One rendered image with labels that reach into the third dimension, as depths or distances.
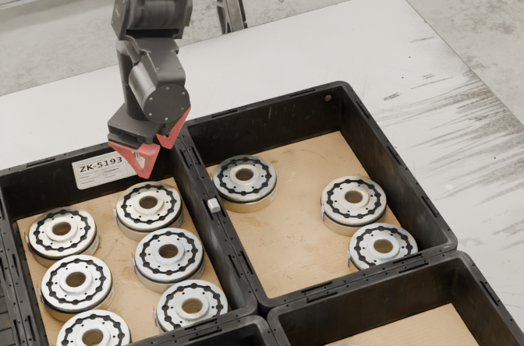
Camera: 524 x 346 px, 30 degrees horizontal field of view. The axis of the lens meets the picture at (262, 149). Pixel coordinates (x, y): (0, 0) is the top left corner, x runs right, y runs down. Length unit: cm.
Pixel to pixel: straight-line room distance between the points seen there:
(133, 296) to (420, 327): 42
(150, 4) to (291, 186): 55
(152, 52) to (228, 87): 86
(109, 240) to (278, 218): 27
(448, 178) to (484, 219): 11
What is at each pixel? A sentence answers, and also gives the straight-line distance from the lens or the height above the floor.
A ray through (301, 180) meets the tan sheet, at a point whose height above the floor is 83.
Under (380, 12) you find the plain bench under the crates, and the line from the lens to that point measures 220.
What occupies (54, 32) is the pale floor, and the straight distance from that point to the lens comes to 341.
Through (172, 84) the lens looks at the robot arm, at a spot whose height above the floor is 126.
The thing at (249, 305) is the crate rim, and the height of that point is 93.
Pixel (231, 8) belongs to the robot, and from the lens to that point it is 227.
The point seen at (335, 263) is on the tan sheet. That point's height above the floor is 83.
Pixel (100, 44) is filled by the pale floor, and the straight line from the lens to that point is 332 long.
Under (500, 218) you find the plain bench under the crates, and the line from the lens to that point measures 176.
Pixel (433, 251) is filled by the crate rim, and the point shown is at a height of 93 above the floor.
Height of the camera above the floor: 197
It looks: 44 degrees down
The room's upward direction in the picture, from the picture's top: 2 degrees counter-clockwise
